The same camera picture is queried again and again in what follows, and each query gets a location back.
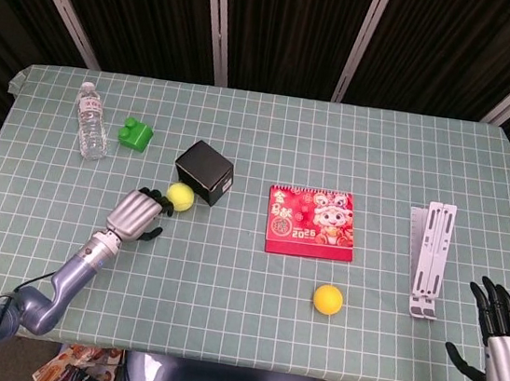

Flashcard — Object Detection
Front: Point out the red 2026 desk calendar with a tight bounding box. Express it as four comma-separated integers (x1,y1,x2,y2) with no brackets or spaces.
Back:
261,182,363,265

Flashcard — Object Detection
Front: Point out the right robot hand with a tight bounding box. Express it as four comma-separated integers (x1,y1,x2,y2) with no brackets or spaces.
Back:
440,271,510,381

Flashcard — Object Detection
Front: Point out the green toy building block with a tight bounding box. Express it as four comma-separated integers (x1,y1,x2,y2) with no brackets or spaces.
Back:
116,116,157,155

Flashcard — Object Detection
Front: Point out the yellow-green tennis ball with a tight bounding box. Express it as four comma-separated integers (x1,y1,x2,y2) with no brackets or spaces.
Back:
163,180,198,214

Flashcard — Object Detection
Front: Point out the green checkered tablecloth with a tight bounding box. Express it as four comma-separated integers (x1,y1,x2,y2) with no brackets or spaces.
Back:
0,56,510,381

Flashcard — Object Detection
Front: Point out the black cardboard box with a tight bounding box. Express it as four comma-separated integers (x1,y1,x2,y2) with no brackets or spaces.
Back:
169,137,238,210

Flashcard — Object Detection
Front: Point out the white folding laptop stand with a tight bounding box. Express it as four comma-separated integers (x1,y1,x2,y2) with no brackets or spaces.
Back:
395,198,459,322

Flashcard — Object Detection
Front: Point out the colourful printed bag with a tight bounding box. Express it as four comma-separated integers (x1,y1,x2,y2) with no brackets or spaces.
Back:
31,337,124,381

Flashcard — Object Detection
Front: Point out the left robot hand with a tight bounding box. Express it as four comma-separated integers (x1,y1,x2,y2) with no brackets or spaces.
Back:
103,182,178,248

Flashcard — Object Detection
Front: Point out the smooth orange-yellow ball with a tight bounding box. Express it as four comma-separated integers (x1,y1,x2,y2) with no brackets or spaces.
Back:
310,282,346,318

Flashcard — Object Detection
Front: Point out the clear plastic water bottle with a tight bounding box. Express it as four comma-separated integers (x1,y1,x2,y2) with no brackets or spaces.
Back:
68,80,117,163

